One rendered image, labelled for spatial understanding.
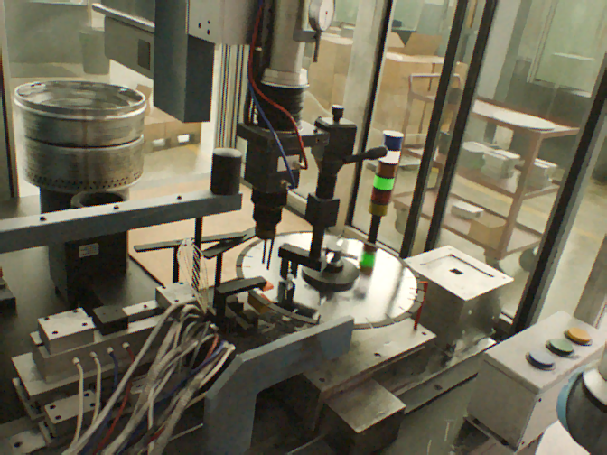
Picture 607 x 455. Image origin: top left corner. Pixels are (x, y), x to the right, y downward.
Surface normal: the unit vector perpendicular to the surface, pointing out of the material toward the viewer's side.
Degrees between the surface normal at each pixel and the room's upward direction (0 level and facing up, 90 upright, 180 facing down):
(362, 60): 90
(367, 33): 90
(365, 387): 0
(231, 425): 90
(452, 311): 90
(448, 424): 0
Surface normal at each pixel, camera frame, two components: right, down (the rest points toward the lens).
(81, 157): 0.31, 0.44
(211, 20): -0.77, 0.17
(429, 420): 0.13, -0.90
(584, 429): -0.94, 0.17
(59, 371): 0.62, 0.40
